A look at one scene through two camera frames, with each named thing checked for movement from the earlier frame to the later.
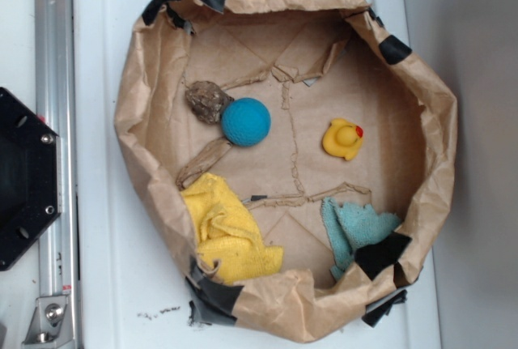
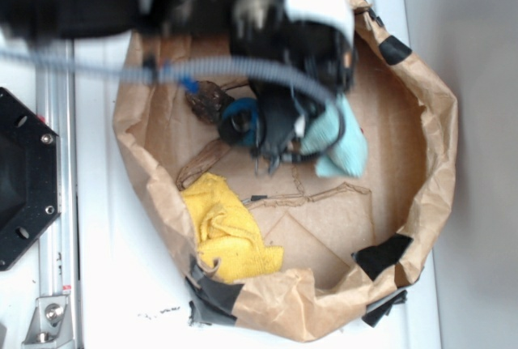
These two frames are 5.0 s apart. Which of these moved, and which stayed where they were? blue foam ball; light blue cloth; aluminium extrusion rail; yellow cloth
Moved: light blue cloth
Stayed: yellow cloth; aluminium extrusion rail; blue foam ball
